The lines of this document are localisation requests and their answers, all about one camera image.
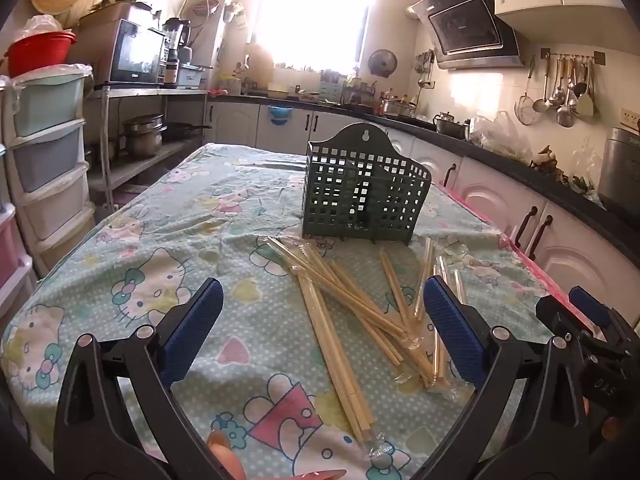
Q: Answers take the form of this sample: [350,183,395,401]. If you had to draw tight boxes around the kitchen window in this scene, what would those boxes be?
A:
[250,0,378,73]

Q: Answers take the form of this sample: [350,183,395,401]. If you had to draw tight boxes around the black kitchen countertop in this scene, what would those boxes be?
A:
[207,92,640,271]

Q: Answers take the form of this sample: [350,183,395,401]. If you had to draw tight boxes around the teal countertop organizer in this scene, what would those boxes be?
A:
[320,70,346,101]

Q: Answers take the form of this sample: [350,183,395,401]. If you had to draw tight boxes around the green plastic utensil holder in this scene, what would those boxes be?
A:
[302,122,432,247]

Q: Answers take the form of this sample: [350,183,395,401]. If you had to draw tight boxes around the white lower kitchen cabinets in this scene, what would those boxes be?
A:
[205,102,640,331]

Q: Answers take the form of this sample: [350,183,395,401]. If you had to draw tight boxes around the clear plastic bag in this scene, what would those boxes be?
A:
[470,112,531,161]

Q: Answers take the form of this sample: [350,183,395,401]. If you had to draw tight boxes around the wire mesh skimmer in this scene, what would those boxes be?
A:
[515,57,542,126]

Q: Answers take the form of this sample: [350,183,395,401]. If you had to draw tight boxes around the black glass range hood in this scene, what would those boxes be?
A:
[411,0,525,70]

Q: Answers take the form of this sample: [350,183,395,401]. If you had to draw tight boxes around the stainless steel lidded pot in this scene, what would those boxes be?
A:
[432,111,471,141]

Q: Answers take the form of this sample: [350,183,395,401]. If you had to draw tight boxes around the black microwave oven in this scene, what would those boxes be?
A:
[65,19,167,86]

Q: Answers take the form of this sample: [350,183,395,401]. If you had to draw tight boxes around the black frying pan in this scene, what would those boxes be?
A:
[162,121,212,142]

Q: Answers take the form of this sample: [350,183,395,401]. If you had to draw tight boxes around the wooden cutting board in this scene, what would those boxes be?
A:
[245,42,275,92]

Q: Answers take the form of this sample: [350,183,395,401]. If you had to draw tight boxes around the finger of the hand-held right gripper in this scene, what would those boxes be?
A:
[536,295,608,350]
[569,286,636,341]

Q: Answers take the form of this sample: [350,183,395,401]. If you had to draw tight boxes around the light blue plastic box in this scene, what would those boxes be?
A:
[177,63,208,88]

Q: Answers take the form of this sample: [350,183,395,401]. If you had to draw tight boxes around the row of hanging cooking utensils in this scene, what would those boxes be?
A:
[532,50,606,129]

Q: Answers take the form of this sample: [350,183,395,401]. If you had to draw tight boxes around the pink and blue drawer tower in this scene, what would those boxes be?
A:
[0,77,33,321]

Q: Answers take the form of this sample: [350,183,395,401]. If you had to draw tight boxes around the metal shelf rack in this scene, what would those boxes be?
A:
[82,85,211,211]

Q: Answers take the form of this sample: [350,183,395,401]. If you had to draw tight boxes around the stainless steel stock pot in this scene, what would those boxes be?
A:
[382,99,417,117]

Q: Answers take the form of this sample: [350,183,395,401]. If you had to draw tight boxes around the person's left hand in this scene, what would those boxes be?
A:
[206,430,347,480]

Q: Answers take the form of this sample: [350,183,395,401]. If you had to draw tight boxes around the stack of stainless steel pots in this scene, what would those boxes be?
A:
[121,114,167,157]

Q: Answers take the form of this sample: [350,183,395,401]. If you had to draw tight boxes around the person's right hand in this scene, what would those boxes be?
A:
[581,394,623,438]

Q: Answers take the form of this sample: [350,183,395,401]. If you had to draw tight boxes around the small hanging kitchen tools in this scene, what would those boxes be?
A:
[414,50,435,88]

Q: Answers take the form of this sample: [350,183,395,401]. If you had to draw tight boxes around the set of bamboo chopsticks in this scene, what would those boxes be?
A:
[265,235,468,458]

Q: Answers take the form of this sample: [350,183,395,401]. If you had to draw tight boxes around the grey rice cooker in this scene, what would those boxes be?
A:
[597,127,640,211]

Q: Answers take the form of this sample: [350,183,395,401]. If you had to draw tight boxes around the red plastic basin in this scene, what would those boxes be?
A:
[5,30,78,78]

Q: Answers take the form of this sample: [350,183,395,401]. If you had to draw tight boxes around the blender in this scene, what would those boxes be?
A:
[162,17,192,86]

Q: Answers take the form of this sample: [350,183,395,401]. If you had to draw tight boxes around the small round wall fan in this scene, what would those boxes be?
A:
[369,49,398,79]

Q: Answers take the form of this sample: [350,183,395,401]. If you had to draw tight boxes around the cartoon cat printed tablecloth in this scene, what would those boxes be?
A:
[0,142,551,480]

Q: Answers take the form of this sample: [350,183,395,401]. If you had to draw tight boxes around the pile of vegetables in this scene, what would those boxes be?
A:
[530,145,598,196]

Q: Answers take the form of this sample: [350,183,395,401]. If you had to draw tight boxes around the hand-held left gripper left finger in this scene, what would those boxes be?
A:
[52,277,224,480]

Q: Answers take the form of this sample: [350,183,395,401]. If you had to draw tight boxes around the pastel plastic drawer tower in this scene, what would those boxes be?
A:
[10,64,96,281]

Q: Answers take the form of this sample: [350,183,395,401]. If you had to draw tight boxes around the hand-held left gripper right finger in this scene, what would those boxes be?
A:
[415,276,591,480]

